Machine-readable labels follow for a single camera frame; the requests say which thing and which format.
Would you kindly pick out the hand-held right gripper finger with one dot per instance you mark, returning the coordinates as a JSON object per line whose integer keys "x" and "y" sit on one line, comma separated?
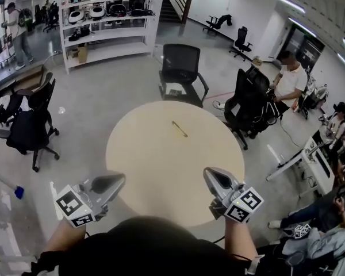
{"x": 230, "y": 178}
{"x": 212, "y": 186}

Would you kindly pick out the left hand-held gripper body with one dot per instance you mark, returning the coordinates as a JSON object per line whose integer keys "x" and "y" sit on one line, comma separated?
{"x": 73, "y": 206}

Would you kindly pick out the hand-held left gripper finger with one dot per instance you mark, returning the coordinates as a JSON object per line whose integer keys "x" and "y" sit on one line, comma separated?
{"x": 103, "y": 175}
{"x": 113, "y": 193}

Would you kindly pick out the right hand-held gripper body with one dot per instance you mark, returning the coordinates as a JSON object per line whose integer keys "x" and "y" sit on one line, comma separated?
{"x": 244, "y": 204}

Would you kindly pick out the person's left forearm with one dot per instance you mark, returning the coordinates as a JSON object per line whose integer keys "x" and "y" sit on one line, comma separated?
{"x": 64, "y": 237}

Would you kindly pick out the person's right forearm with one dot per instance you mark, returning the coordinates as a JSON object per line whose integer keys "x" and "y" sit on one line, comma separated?
{"x": 240, "y": 240}

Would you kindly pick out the blue desk foot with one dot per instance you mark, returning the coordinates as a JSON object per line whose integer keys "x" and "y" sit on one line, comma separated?
{"x": 19, "y": 193}

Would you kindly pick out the person's black shirt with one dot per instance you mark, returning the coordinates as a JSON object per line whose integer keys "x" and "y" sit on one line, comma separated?
{"x": 143, "y": 249}

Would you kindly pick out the white power strip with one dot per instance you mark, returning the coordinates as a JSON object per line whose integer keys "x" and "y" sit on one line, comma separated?
{"x": 219, "y": 105}

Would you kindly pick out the wooden desk white legs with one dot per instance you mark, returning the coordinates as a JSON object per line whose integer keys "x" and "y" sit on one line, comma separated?
{"x": 3, "y": 178}

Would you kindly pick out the black white striped bag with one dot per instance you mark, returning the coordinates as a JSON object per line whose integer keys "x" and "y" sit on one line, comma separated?
{"x": 271, "y": 112}

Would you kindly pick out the black office chair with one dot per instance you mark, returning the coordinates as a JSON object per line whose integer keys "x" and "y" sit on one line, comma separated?
{"x": 52, "y": 17}
{"x": 241, "y": 40}
{"x": 218, "y": 23}
{"x": 5, "y": 102}
{"x": 28, "y": 128}
{"x": 245, "y": 99}

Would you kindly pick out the booklet on chair seat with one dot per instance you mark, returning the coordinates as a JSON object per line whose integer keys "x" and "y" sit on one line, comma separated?
{"x": 175, "y": 91}

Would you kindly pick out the small cardboard box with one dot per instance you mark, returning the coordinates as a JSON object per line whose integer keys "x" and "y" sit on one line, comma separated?
{"x": 256, "y": 61}

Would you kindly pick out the wooden platform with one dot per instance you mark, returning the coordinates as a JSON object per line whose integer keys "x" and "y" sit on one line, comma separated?
{"x": 23, "y": 78}

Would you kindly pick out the black mesh armchair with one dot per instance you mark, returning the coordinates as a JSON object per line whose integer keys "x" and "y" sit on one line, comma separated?
{"x": 179, "y": 60}

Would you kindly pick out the white shelf unit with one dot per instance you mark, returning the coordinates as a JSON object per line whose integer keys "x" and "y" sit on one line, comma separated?
{"x": 109, "y": 32}

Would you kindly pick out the dark door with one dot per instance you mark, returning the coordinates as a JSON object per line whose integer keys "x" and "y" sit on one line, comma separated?
{"x": 306, "y": 49}

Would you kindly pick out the white rounded device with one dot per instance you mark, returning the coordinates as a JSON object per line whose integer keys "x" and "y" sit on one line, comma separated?
{"x": 76, "y": 16}
{"x": 97, "y": 12}

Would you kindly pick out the black rounded device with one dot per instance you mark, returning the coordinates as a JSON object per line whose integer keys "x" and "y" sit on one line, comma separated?
{"x": 117, "y": 10}

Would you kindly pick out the dark staircase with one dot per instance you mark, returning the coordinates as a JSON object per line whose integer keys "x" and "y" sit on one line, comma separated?
{"x": 172, "y": 7}

